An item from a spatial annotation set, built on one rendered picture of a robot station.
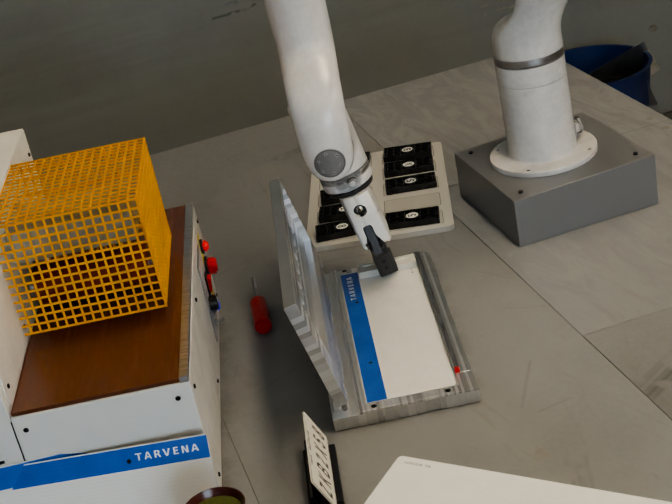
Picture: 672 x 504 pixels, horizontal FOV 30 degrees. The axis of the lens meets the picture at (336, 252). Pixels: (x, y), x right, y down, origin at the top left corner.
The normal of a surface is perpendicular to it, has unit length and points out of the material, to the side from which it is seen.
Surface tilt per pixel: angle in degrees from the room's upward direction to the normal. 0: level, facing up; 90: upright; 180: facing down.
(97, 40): 90
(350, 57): 90
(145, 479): 69
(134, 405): 90
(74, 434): 90
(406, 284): 0
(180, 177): 0
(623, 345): 0
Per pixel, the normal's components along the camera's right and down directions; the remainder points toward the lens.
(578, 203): 0.29, 0.38
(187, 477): -0.04, 0.10
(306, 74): -0.17, -0.32
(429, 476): -0.18, -0.88
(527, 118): -0.37, 0.48
